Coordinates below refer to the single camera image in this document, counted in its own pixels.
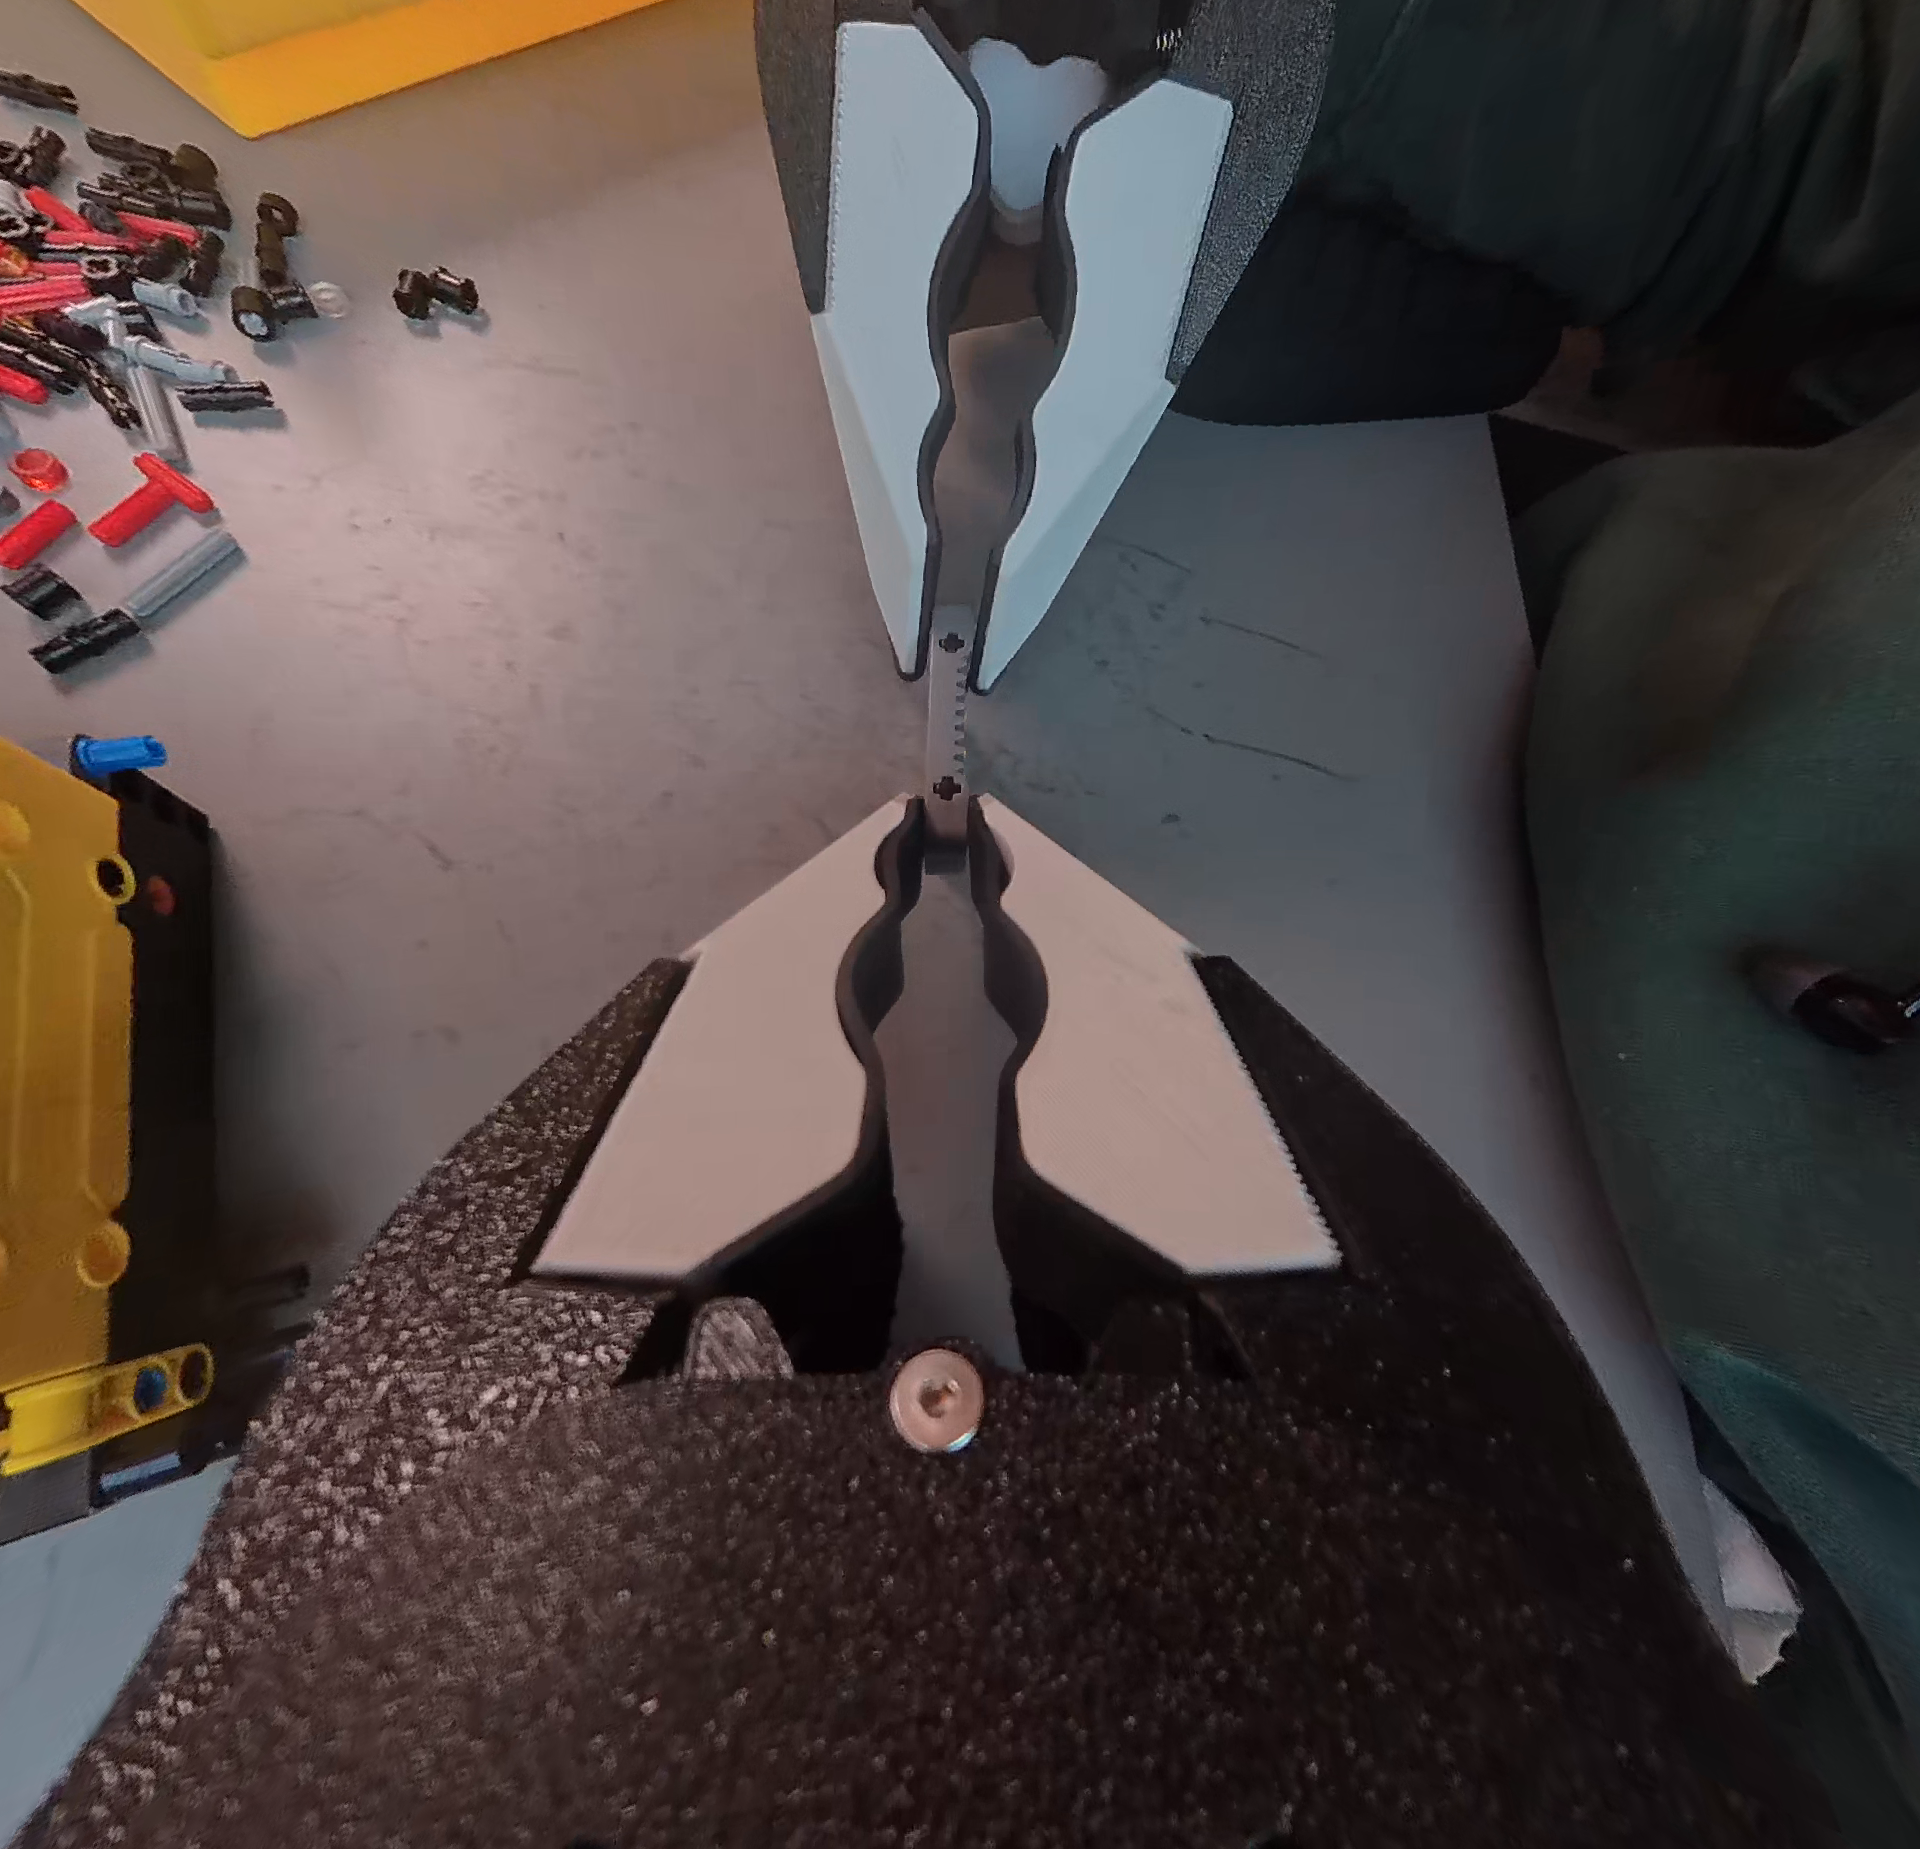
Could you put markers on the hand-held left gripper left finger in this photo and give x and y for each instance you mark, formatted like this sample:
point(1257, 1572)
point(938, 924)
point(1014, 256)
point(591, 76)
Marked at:
point(704, 1114)

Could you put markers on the person's right forearm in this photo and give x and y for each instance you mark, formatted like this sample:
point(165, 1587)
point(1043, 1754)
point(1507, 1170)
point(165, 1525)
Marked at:
point(1575, 124)

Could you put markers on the yellow plastic bin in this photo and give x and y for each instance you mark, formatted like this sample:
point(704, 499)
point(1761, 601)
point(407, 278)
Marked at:
point(449, 18)

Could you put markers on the pile of small lego pins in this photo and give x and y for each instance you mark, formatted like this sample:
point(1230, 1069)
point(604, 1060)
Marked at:
point(119, 304)

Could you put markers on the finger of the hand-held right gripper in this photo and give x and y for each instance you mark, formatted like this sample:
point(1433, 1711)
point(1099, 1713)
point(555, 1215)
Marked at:
point(1141, 259)
point(885, 229)

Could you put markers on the grey lego gear rack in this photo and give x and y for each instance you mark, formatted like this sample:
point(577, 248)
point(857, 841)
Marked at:
point(948, 716)

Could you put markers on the yellow black lego model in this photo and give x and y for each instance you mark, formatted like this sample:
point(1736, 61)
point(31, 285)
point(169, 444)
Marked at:
point(59, 1056)

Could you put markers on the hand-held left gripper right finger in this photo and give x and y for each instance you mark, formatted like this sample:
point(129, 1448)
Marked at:
point(1155, 1114)

